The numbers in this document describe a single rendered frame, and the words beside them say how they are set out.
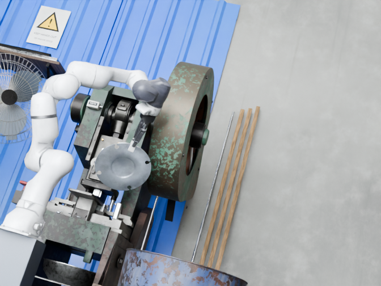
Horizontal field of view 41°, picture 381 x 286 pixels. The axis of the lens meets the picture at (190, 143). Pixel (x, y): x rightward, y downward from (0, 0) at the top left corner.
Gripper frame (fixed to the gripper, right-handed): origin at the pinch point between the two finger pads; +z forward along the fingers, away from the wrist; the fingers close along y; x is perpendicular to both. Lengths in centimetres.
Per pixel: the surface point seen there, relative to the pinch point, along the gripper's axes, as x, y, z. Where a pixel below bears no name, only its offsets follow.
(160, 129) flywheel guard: -11.5, 10.2, -9.3
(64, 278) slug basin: 6, -23, 77
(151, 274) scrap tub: 1, -112, -21
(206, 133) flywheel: -44, 36, -5
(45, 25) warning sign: 72, 244, 47
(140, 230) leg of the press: -32, 19, 64
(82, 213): 8.3, -1.5, 49.1
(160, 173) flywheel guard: -21.7, 5.2, 12.9
